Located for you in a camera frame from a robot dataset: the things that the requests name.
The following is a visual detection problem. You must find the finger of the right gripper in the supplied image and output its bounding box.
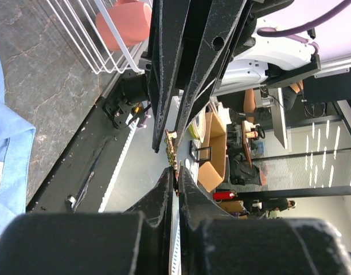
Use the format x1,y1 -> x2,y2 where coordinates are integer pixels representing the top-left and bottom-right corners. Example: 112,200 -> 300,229
147,1 -> 190,153
174,1 -> 246,150

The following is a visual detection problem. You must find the red fire extinguisher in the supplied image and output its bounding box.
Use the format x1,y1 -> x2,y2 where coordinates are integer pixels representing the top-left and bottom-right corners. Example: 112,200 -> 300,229
212,190 -> 237,201

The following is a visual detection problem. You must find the light blue shirt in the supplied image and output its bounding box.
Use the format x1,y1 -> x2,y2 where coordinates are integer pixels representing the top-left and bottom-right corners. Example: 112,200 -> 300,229
0,61 -> 36,235

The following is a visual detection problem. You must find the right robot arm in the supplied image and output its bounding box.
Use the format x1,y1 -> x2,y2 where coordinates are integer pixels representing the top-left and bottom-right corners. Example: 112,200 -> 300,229
142,1 -> 320,151

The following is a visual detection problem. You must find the pink ceramic cup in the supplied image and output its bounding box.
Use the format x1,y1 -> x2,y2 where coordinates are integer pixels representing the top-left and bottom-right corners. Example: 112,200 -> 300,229
95,1 -> 152,51

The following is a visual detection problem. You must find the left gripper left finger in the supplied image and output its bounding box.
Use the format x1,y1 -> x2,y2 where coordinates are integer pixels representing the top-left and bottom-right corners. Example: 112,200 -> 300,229
0,168 -> 174,274

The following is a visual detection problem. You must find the white slotted cable duct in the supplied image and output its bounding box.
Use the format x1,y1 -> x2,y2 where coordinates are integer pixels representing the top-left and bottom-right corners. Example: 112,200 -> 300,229
98,119 -> 139,213

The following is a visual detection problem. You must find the green tape roll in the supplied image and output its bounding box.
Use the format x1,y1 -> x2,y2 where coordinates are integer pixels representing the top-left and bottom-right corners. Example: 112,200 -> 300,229
189,109 -> 206,143

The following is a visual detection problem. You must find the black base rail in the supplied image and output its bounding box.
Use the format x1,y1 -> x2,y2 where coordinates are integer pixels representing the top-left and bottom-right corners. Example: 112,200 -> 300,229
26,73 -> 148,213

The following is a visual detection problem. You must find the brown cardboard box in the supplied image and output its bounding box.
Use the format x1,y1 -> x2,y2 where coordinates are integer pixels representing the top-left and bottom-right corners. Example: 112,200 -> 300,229
197,112 -> 227,193

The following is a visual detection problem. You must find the gold metal brooch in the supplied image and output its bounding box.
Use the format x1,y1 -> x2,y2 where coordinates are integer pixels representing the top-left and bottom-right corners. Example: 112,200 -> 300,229
164,129 -> 178,171

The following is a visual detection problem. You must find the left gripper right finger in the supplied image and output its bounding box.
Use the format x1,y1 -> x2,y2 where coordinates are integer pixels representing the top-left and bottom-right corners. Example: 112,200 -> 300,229
178,167 -> 351,274

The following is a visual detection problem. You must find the white wire dish rack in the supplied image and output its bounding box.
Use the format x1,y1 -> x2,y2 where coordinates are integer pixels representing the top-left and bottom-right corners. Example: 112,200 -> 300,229
48,1 -> 153,74

